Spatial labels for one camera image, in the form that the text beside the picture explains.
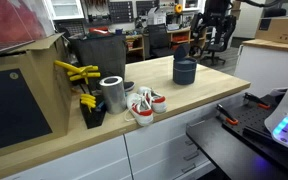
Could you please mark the blue cylindrical lidded container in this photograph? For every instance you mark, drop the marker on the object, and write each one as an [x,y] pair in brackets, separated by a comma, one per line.
[184,66]

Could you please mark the dark shoe behind cylinder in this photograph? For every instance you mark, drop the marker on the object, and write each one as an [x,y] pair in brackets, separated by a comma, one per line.
[128,86]

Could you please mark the white red sneaker left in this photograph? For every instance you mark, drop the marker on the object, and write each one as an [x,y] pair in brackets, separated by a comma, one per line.
[138,106]

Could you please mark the white red sneaker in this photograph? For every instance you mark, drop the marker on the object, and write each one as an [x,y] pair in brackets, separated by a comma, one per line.
[155,100]
[138,106]

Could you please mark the white red sneaker right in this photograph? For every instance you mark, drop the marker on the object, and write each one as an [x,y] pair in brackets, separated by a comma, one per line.
[155,100]

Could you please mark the silver metal cylinder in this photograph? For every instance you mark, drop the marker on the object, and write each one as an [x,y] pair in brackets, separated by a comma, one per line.
[114,94]

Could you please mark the black office chair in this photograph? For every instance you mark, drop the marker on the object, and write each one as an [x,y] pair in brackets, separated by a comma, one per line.
[159,41]
[214,16]

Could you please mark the dark grey fabric bag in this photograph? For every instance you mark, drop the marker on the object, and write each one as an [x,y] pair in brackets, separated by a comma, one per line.
[108,53]

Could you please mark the black tool holder block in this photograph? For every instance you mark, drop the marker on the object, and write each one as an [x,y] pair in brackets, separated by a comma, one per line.
[94,117]

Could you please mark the wooden shelf unit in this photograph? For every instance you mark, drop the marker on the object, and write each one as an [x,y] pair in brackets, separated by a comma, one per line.
[139,49]

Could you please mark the white drawer cabinet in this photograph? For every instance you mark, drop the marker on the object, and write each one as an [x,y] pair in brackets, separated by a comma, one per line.
[160,151]

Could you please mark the orange black clamp near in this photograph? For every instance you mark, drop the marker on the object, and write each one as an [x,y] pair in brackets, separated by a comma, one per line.
[228,117]

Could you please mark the orange black clamp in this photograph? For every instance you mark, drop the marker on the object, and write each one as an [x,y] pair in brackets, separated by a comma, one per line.
[257,100]
[228,117]

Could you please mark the orange black clamp far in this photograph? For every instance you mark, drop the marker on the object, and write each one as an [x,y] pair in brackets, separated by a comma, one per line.
[257,100]

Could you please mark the large cardboard box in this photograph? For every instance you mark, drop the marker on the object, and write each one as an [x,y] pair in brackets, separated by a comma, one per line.
[35,95]

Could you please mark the cardboard box on counter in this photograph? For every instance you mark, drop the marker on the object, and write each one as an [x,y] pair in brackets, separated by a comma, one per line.
[273,29]

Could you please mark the yellow handled tool set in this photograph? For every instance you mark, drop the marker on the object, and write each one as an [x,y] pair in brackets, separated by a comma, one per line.
[77,73]

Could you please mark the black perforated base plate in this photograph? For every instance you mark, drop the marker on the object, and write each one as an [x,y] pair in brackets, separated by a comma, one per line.
[252,131]

